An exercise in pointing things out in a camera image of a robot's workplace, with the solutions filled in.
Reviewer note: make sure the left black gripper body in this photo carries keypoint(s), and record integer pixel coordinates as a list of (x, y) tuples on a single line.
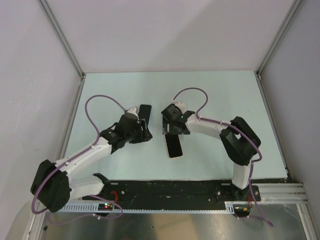
[(134, 136)]

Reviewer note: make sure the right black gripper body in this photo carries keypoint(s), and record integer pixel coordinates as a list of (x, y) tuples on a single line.
[(175, 131)]

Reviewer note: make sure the black phone pink edge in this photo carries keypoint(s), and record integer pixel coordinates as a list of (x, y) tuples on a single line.
[(174, 146)]

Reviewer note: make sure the black smartphone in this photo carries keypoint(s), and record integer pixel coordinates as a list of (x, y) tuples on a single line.
[(145, 112)]

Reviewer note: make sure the beige phone case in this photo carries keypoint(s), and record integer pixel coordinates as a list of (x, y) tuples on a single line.
[(167, 147)]

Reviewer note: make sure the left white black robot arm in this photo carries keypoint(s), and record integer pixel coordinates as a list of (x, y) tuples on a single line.
[(54, 184)]

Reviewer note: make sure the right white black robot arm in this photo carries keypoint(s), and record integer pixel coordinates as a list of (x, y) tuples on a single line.
[(240, 142)]

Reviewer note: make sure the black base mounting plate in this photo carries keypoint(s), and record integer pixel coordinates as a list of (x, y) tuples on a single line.
[(222, 190)]

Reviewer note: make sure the left controller board with LEDs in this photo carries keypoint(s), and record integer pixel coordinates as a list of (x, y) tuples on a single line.
[(105, 206)]

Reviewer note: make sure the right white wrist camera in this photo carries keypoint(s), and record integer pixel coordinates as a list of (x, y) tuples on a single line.
[(181, 105)]

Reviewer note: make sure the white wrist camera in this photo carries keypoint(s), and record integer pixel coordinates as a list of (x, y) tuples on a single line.
[(181, 105), (133, 110)]

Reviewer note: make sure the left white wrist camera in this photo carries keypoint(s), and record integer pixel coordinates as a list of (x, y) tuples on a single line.
[(133, 110)]

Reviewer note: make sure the left aluminium side rail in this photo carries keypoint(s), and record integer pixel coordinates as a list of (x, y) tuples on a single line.
[(71, 118)]

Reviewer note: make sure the white slotted cable duct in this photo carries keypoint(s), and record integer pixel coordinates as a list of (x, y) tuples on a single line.
[(92, 207)]

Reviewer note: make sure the right controller board with wires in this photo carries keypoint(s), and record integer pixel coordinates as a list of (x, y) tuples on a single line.
[(242, 211)]

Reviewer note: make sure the left aluminium corner post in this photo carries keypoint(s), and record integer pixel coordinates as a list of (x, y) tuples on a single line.
[(45, 7)]

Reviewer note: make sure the aluminium corner post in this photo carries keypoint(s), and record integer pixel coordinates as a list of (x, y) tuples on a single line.
[(45, 7), (280, 34)]

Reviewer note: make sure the right aluminium corner post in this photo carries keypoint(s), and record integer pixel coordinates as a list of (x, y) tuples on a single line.
[(280, 34)]

